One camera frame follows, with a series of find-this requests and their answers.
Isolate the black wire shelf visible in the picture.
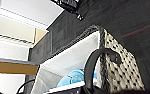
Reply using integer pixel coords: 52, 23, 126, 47
50, 0, 84, 21

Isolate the blue item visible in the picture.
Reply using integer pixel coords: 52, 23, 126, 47
55, 69, 98, 88

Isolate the thin black cable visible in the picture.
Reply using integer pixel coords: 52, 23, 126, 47
15, 79, 37, 94

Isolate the yellow wooden furniture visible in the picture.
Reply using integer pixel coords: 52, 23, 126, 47
0, 60, 40, 76

